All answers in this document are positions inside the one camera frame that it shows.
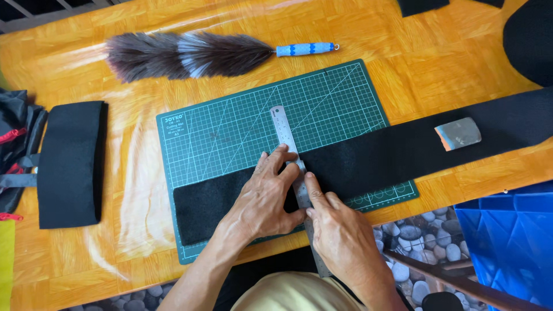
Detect person's left hand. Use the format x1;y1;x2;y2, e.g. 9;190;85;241
225;144;308;245

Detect person's right hand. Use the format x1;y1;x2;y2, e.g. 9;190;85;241
304;172;391;288

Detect steel ruler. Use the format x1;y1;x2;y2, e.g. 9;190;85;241
270;105;333;278

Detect person's beige shorts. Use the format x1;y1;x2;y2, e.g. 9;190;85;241
230;271;364;311

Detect green cutting mat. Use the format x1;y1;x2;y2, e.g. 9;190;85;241
156;59;420;265

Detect long black fabric strip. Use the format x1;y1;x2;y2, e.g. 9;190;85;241
173;86;553;247

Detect black rounded object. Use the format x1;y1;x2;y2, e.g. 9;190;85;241
421;291;465;311

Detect brown wooden bar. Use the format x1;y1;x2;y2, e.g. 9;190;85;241
384;250;551;311

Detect grey block with orange edge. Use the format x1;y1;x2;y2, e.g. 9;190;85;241
434;117;482;152

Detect blue plastic bag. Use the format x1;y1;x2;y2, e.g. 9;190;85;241
454;181;553;311

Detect folded black fabric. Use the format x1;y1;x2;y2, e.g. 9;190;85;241
36;100;109;230

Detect black bag with red trim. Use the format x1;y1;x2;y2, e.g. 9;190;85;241
0;88;49;222

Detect yellow sheet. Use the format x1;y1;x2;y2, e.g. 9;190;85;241
0;218;16;311

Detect round black fabric object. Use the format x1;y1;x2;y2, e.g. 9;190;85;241
503;0;553;88

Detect grey feather duster blue handle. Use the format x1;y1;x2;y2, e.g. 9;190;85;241
105;31;340;84

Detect grey window rail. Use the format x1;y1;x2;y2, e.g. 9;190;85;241
0;0;130;34

